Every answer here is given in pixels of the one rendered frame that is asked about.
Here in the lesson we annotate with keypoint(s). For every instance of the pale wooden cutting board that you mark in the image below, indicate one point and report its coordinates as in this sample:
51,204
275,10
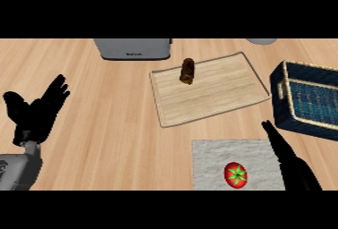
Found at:
212,92

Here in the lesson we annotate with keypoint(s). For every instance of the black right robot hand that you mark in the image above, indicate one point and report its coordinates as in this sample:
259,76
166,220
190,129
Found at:
290,162

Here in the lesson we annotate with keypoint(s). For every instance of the red tomato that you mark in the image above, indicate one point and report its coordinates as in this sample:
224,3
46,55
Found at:
235,175

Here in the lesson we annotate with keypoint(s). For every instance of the dark blue wicker basket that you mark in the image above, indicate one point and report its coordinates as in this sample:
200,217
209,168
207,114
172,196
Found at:
308,101

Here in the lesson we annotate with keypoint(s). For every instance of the white textured placemat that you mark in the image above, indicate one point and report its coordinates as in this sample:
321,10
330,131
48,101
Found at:
229,155

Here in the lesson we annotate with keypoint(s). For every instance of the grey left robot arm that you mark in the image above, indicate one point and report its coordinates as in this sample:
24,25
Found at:
20,170

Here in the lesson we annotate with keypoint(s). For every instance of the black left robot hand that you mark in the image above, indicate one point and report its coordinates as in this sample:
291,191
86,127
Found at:
38,110

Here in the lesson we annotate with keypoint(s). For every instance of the grey appliance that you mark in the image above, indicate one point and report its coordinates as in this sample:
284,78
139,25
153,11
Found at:
132,49

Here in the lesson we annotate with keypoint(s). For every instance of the grey round object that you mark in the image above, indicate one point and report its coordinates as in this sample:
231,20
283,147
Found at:
262,41

